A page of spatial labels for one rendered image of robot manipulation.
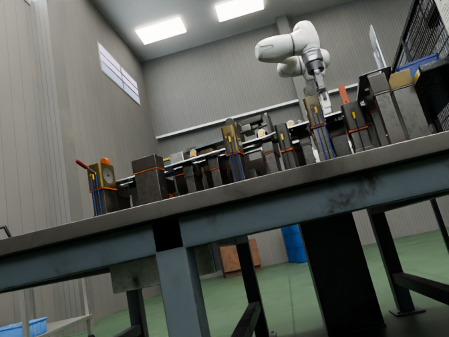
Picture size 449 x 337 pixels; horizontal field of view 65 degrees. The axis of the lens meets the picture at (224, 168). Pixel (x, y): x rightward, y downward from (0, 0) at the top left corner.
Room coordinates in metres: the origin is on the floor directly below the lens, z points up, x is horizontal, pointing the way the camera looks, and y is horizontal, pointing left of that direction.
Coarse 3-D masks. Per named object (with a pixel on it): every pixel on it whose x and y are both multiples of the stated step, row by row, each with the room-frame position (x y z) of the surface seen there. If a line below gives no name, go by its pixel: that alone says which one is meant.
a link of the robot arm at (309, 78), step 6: (324, 54) 1.96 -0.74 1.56; (300, 60) 1.95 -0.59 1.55; (324, 60) 1.96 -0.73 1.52; (324, 66) 1.98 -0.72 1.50; (306, 72) 2.00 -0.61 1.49; (324, 72) 2.00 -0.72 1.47; (306, 78) 2.03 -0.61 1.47; (312, 78) 2.01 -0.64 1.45; (324, 78) 2.04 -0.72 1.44; (312, 84) 2.03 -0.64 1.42; (324, 84) 2.03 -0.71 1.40; (330, 102) 2.08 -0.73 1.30
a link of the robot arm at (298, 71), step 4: (296, 56) 1.96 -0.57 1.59; (300, 64) 1.96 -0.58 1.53; (280, 68) 1.94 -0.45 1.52; (296, 68) 1.97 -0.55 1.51; (300, 68) 1.97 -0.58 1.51; (280, 72) 1.98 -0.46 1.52; (296, 72) 1.98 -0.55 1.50; (300, 72) 2.00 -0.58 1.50; (280, 76) 2.06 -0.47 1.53; (284, 76) 2.01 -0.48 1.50; (288, 76) 2.01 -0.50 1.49; (292, 76) 2.03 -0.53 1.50
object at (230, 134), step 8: (224, 128) 1.39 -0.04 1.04; (232, 128) 1.38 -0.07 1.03; (224, 136) 1.38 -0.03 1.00; (232, 136) 1.38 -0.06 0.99; (240, 136) 1.45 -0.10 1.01; (224, 144) 1.39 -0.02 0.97; (232, 144) 1.38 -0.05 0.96; (240, 144) 1.41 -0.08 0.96; (232, 152) 1.39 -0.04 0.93; (240, 152) 1.39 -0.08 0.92; (232, 160) 1.40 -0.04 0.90; (240, 160) 1.39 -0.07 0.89; (232, 168) 1.40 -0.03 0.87; (240, 168) 1.38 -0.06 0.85; (240, 176) 1.39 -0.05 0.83
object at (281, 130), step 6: (276, 126) 1.35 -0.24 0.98; (282, 126) 1.34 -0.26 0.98; (276, 132) 1.35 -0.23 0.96; (282, 132) 1.34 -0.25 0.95; (288, 132) 1.34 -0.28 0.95; (282, 138) 1.34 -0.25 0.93; (288, 138) 1.34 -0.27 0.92; (282, 144) 1.35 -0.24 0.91; (288, 144) 1.34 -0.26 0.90; (282, 150) 1.35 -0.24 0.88; (288, 150) 1.35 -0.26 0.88; (294, 150) 1.39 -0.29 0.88; (288, 156) 1.35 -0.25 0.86; (294, 156) 1.39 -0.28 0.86; (288, 162) 1.34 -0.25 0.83; (294, 162) 1.35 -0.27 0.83; (288, 168) 1.36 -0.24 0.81
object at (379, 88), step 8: (368, 80) 1.07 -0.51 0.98; (376, 80) 1.06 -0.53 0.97; (384, 80) 1.05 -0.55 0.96; (376, 88) 1.06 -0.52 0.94; (384, 88) 1.05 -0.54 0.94; (376, 96) 1.06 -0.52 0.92; (384, 96) 1.06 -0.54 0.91; (376, 104) 1.09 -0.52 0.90; (384, 104) 1.06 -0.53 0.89; (392, 104) 1.05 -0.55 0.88; (384, 112) 1.06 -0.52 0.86; (392, 112) 1.06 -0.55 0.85; (384, 120) 1.06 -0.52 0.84; (392, 120) 1.06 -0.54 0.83; (384, 128) 1.09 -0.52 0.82; (392, 128) 1.06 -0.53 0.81; (400, 128) 1.05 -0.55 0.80; (392, 136) 1.06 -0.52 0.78; (400, 136) 1.06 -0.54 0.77
